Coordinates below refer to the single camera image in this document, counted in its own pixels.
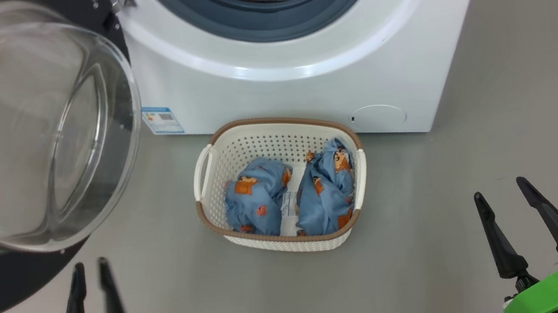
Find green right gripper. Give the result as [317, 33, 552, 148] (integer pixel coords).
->
[472, 171, 558, 313]

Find blue cartoon-print garment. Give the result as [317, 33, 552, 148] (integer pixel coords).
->
[219, 153, 302, 242]
[285, 136, 364, 238]

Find white front-load washing machine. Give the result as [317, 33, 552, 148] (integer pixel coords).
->
[112, 0, 517, 172]

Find round white filter cover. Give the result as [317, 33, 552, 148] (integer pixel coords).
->
[348, 101, 409, 133]

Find blue energy label sticker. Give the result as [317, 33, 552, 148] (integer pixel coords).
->
[141, 102, 185, 139]

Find paper basket label sticker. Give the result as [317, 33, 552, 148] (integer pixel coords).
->
[276, 189, 302, 220]

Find white perforated laundry basket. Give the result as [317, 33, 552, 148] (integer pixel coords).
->
[185, 103, 378, 268]

